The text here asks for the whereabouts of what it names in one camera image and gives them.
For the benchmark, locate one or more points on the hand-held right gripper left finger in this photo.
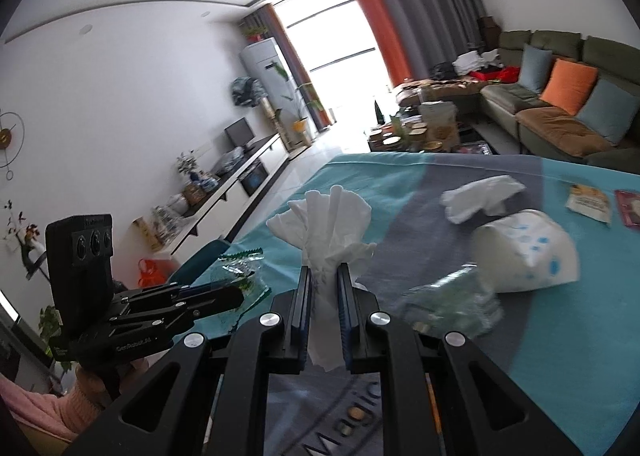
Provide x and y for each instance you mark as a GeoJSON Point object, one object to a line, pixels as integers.
{"type": "Point", "coordinates": [306, 306]}

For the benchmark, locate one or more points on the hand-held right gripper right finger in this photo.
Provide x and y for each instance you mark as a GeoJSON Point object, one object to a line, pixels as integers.
{"type": "Point", "coordinates": [345, 306]}

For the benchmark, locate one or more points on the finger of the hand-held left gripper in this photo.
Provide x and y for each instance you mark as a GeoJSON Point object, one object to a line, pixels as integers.
{"type": "Point", "coordinates": [190, 312]}
{"type": "Point", "coordinates": [200, 292]}

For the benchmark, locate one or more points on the teal plastic bin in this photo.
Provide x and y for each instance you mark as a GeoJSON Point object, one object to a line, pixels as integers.
{"type": "Point", "coordinates": [200, 261]}

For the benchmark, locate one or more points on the clear wrapper with green edge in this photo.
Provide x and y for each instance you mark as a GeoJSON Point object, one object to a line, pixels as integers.
{"type": "Point", "coordinates": [240, 268]}

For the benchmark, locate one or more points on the white tissue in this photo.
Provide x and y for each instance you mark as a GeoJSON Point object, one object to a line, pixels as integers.
{"type": "Point", "coordinates": [330, 226]}
{"type": "Point", "coordinates": [480, 196]}

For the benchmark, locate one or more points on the clear green printed plastic wrapper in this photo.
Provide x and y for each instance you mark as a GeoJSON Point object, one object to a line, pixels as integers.
{"type": "Point", "coordinates": [452, 303]}

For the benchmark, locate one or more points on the white paper cup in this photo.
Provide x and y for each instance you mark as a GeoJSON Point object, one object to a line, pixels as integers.
{"type": "Point", "coordinates": [525, 251]}

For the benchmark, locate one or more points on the person's left forearm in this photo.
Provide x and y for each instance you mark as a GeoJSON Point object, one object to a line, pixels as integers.
{"type": "Point", "coordinates": [60, 406]}

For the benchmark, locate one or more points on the black plant stand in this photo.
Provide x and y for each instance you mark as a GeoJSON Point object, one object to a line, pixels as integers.
{"type": "Point", "coordinates": [37, 263]}

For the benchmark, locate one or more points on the orange plastic bag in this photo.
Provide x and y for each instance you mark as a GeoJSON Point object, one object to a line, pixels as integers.
{"type": "Point", "coordinates": [152, 273]}

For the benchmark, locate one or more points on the green pothos plant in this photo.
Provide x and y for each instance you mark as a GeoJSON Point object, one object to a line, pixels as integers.
{"type": "Point", "coordinates": [52, 331]}

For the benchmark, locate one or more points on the white vase with flowers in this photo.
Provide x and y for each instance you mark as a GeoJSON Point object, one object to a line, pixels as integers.
{"type": "Point", "coordinates": [27, 231]}

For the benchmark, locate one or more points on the yellow box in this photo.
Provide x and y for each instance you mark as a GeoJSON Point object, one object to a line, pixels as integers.
{"type": "Point", "coordinates": [143, 234]}

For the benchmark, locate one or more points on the ship model in clear case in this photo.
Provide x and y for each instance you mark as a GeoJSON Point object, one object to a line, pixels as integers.
{"type": "Point", "coordinates": [167, 221]}

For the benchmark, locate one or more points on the white ceramic jar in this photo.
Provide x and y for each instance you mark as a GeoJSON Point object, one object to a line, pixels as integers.
{"type": "Point", "coordinates": [177, 203]}

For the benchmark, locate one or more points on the framed picture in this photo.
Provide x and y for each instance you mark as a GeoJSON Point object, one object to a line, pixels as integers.
{"type": "Point", "coordinates": [194, 193]}

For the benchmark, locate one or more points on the blue white porcelain jar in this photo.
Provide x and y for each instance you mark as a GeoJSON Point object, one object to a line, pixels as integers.
{"type": "Point", "coordinates": [205, 182]}

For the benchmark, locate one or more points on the white TV cabinet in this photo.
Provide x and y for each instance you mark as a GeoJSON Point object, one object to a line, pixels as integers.
{"type": "Point", "coordinates": [235, 186]}

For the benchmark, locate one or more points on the blue vase with branches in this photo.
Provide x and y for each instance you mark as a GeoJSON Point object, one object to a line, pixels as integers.
{"type": "Point", "coordinates": [188, 167]}

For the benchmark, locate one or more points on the clear plastic bag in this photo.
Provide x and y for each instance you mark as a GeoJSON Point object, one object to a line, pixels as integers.
{"type": "Point", "coordinates": [230, 160]}

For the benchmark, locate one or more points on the black monitor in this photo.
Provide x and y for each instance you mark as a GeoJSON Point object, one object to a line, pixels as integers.
{"type": "Point", "coordinates": [238, 132]}

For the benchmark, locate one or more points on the group of food jars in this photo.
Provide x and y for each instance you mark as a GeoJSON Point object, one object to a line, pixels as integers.
{"type": "Point", "coordinates": [400, 133]}

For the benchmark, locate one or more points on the tall plant in yellow pot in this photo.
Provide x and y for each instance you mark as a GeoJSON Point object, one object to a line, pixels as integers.
{"type": "Point", "coordinates": [300, 125]}

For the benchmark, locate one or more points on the coffee table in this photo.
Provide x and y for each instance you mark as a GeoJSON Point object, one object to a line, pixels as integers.
{"type": "Point", "coordinates": [470, 143]}

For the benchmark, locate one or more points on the gold paper bag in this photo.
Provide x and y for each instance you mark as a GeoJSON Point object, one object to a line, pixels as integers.
{"type": "Point", "coordinates": [439, 123]}

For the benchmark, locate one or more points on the covered standing fan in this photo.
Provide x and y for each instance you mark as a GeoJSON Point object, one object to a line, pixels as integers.
{"type": "Point", "coordinates": [248, 91]}

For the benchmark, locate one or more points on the white standing air conditioner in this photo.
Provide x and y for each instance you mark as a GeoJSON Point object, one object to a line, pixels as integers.
{"type": "Point", "coordinates": [265, 71]}

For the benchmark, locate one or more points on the teal and grey blanket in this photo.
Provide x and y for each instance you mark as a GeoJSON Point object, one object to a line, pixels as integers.
{"type": "Point", "coordinates": [575, 336]}

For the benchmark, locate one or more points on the striped curtain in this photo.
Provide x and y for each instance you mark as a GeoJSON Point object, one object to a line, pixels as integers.
{"type": "Point", "coordinates": [295, 66]}

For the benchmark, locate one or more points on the window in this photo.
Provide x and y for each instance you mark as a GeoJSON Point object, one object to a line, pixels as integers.
{"type": "Point", "coordinates": [335, 51]}

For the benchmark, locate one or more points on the black bag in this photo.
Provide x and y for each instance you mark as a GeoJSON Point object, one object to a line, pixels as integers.
{"type": "Point", "coordinates": [442, 70]}

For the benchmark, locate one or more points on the small potted plant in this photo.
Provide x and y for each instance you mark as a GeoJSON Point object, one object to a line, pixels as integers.
{"type": "Point", "coordinates": [254, 32]}

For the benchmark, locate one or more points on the yellow snack packet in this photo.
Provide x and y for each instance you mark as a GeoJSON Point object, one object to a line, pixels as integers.
{"type": "Point", "coordinates": [590, 203]}

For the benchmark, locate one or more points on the red cloth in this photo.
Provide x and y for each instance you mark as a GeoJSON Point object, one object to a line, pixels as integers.
{"type": "Point", "coordinates": [495, 75]}

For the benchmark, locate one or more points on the white clothes pile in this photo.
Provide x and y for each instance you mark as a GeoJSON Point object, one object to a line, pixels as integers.
{"type": "Point", "coordinates": [475, 62]}

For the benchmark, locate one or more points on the orange curtain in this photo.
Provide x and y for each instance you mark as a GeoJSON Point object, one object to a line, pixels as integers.
{"type": "Point", "coordinates": [380, 31]}

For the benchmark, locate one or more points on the red snack packet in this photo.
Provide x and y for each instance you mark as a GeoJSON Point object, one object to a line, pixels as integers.
{"type": "Point", "coordinates": [629, 208]}

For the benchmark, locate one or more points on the grey-blue cushion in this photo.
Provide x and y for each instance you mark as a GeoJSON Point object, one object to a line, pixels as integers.
{"type": "Point", "coordinates": [607, 111]}
{"type": "Point", "coordinates": [534, 68]}

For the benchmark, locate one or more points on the grey curtain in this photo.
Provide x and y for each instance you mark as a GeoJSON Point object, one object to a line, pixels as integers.
{"type": "Point", "coordinates": [430, 11]}

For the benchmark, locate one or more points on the brown wooden cabinet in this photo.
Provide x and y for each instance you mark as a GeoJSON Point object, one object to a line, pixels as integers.
{"type": "Point", "coordinates": [488, 33]}

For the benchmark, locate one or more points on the orange cushion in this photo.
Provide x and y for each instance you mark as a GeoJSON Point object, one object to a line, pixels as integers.
{"type": "Point", "coordinates": [567, 86]}

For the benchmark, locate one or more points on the round wall clock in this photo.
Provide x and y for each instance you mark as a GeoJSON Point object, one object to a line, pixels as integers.
{"type": "Point", "coordinates": [4, 138]}

